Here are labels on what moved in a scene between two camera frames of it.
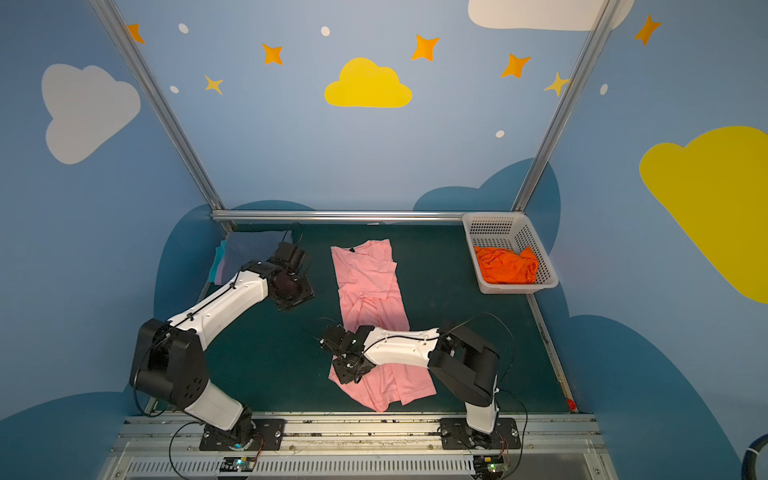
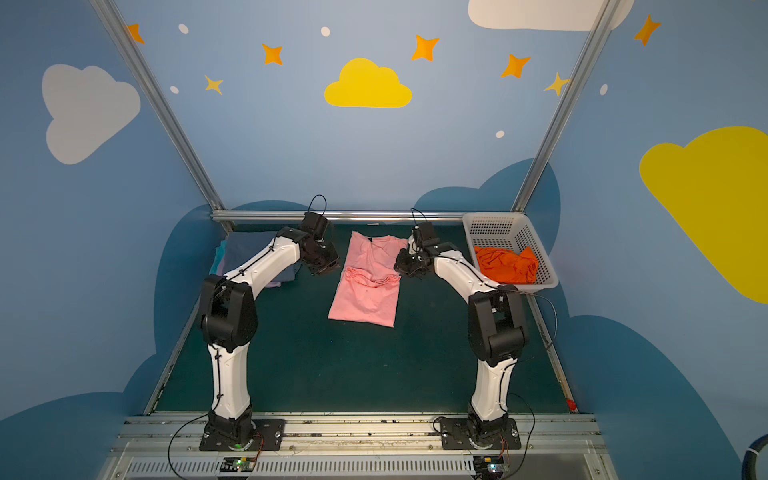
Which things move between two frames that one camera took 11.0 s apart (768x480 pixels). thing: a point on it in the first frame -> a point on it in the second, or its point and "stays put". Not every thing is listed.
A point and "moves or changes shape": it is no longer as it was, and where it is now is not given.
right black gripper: [335, 345] -> [409, 262]
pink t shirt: [372, 298] moves or changes shape
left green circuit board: [237, 464] stays put
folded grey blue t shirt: [246, 246] stays put
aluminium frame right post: [580, 72] stays put
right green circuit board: [489, 466] stays put
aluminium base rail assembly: [360, 447] stays put
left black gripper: [294, 258] -> [324, 259]
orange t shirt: [502, 266] stays put
